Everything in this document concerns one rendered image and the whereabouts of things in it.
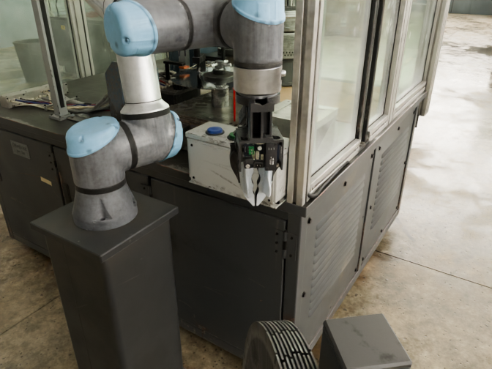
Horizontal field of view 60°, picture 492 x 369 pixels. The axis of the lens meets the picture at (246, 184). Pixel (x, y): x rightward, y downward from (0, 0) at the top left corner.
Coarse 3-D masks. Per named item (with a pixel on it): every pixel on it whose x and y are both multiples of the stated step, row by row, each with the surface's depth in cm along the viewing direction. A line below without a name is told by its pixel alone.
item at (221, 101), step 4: (212, 92) 148; (216, 92) 147; (220, 92) 147; (224, 92) 147; (212, 96) 148; (216, 96) 147; (220, 96) 147; (224, 96) 148; (212, 100) 149; (216, 100) 148; (220, 100) 148; (224, 100) 148; (212, 104) 150; (216, 104) 149; (220, 104) 149; (224, 104) 149
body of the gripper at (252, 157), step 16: (240, 96) 66; (256, 112) 67; (240, 128) 71; (256, 128) 68; (272, 128) 71; (240, 144) 66; (256, 144) 67; (272, 144) 67; (240, 160) 67; (256, 160) 70; (272, 160) 68
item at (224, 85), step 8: (184, 72) 153; (192, 72) 153; (200, 72) 153; (176, 80) 143; (184, 80) 143; (192, 80) 143; (200, 80) 143; (208, 80) 143; (232, 80) 143; (192, 88) 134; (200, 88) 133; (208, 88) 133; (216, 88) 133; (224, 88) 133
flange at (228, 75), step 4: (208, 72) 148; (212, 72) 146; (216, 72) 144; (220, 72) 144; (224, 72) 145; (228, 72) 148; (232, 72) 148; (204, 76) 144; (208, 76) 144; (212, 76) 143; (216, 76) 143; (220, 76) 143; (224, 76) 143; (228, 76) 143; (232, 76) 144; (212, 80) 143; (216, 80) 142; (220, 80) 142; (224, 80) 143
